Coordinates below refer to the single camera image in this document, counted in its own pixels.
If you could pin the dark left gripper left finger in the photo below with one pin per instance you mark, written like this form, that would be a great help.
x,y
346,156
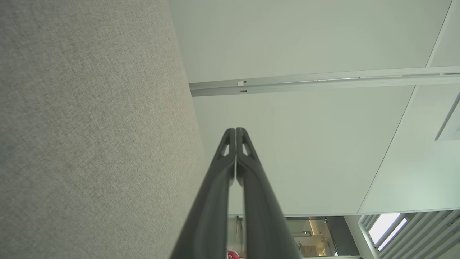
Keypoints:
x,y
208,216

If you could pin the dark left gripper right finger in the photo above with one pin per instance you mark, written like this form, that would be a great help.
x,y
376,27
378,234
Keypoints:
x,y
262,216

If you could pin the red Bulls shorts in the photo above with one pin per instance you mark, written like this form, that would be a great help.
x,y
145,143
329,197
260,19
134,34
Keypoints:
x,y
233,255

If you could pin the dark glass doorway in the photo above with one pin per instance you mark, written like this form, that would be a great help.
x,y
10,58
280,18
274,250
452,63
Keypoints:
x,y
323,237

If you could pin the slatted window blind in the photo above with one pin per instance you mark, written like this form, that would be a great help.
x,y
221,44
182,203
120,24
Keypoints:
x,y
413,237

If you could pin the silver metal wall rail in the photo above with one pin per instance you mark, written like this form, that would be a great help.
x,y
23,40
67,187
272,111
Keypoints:
x,y
305,83

